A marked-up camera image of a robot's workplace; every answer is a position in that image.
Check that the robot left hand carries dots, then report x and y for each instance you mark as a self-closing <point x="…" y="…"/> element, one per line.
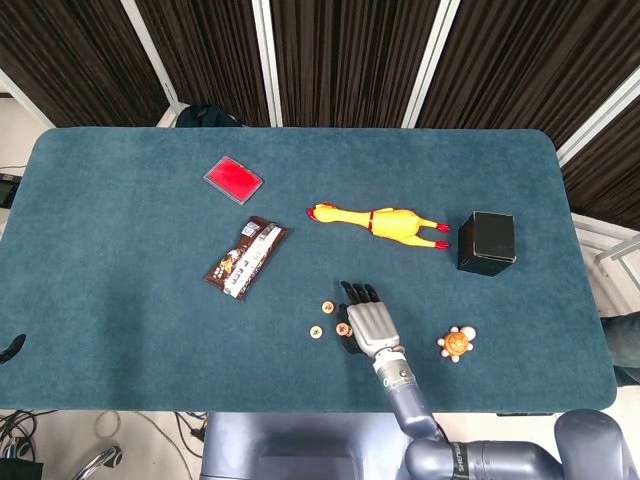
<point x="12" y="347"/>

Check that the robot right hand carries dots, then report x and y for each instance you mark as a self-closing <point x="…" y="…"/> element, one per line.
<point x="372" y="327"/>

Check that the round cream chess piece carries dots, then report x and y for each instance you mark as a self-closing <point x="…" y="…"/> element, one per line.
<point x="343" y="329"/>
<point x="315" y="331"/>
<point x="328" y="306"/>

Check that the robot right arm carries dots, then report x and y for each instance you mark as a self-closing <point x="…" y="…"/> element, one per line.
<point x="407" y="405"/>

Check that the orange turtle toy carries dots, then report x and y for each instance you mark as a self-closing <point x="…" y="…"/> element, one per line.
<point x="456" y="343"/>

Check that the yellow rubber chicken toy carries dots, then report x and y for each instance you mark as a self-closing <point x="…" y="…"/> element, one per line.
<point x="395" y="225"/>

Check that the teal table cloth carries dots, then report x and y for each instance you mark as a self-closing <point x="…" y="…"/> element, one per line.
<point x="125" y="300"/>

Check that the black floor box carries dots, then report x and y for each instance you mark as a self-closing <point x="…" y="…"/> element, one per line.
<point x="20" y="472"/>

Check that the blue-grey robot torso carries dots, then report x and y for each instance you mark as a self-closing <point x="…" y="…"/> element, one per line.
<point x="300" y="450"/>

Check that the chrome chair base leg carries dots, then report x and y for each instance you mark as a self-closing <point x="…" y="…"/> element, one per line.
<point x="100" y="460"/>

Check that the brown snack packet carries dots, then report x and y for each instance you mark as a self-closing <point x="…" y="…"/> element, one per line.
<point x="245" y="260"/>

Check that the black cardboard box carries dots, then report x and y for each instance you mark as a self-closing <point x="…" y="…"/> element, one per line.
<point x="492" y="235"/>

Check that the black floor device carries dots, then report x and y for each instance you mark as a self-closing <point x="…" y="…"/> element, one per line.
<point x="7" y="190"/>

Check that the red ink pad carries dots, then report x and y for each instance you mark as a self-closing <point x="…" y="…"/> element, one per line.
<point x="232" y="179"/>

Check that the person in dark clothing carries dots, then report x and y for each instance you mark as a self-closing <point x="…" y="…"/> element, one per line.
<point x="622" y="345"/>

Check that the black bag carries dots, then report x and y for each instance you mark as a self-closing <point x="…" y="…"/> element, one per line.
<point x="205" y="116"/>

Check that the dark brown pleated curtain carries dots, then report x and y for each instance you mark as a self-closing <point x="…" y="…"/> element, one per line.
<point x="610" y="170"/>
<point x="210" y="50"/>
<point x="350" y="50"/>
<point x="75" y="50"/>
<point x="525" y="60"/>

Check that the white partition frame post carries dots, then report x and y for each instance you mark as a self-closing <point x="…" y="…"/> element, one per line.
<point x="152" y="55"/>
<point x="267" y="60"/>
<point x="431" y="60"/>
<point x="600" y="122"/>
<point x="25" y="100"/>

